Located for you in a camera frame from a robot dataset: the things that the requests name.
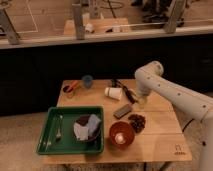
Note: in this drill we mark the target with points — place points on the orange bowl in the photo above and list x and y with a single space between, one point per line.
126 130

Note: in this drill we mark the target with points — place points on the white paper cup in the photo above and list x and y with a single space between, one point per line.
114 93

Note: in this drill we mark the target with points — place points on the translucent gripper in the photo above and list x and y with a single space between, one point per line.
142 102

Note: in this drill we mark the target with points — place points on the green plastic tray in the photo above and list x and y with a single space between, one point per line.
69 144

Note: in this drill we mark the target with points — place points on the dark grapes bunch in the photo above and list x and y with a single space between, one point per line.
137 122

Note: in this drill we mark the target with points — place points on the black handled tool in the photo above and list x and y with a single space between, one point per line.
116 83

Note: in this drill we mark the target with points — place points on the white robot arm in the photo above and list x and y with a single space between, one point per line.
199 106

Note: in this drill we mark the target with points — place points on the metal spoon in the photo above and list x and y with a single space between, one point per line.
51 134

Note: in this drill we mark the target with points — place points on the white egg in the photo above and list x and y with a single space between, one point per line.
119 138

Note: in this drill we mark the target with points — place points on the metal fork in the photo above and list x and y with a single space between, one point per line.
59 134

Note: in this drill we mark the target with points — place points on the blue cup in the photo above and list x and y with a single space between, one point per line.
87 81

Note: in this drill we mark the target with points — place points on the blue grey cloth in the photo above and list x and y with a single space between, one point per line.
87 127

